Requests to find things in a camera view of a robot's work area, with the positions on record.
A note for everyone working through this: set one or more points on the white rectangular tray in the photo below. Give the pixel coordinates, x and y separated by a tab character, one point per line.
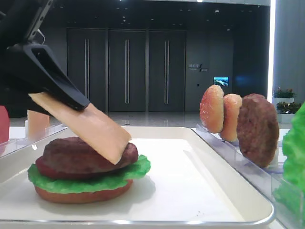
189	186

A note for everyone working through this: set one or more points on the stacked green lettuce leaf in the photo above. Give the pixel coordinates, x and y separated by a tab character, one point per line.
109	181

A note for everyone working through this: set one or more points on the upright red tomato slice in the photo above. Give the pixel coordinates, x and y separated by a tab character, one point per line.
4	125

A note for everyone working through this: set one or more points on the dark triple door panels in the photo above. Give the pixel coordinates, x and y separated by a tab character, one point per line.
128	70

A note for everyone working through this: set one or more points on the upright brown meat patty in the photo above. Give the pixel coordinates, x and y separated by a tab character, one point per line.
257	129

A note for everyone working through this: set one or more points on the potted flower planters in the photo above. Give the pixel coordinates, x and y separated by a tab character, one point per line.
284	102

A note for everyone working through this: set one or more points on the stacked tomato slice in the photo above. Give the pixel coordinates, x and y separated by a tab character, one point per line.
53	174

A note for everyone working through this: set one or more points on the stacked meat patty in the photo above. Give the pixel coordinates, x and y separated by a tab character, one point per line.
73	155

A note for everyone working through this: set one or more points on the bottom bun slice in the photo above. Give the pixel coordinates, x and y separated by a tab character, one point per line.
83	197

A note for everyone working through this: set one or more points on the plain bun slice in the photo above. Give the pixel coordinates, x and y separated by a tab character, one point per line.
232	104

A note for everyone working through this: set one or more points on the right long clear rail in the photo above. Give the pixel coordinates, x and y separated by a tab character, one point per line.
265	180

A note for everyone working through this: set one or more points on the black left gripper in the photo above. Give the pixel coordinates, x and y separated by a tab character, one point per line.
32	63

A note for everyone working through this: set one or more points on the left long clear rail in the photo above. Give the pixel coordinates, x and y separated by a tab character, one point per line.
16	144

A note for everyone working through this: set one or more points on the upright green lettuce leaf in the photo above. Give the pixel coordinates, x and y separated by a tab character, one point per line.
294	162

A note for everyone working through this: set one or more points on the orange cheese slice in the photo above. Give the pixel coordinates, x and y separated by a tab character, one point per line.
92	125
37	123

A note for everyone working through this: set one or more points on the sesame top bun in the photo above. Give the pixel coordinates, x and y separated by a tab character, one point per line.
212	109

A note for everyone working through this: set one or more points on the long clear rail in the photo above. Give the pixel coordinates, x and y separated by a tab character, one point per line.
265	180
16	144

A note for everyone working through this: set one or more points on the small wall screen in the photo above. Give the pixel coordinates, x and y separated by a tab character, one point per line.
221	81

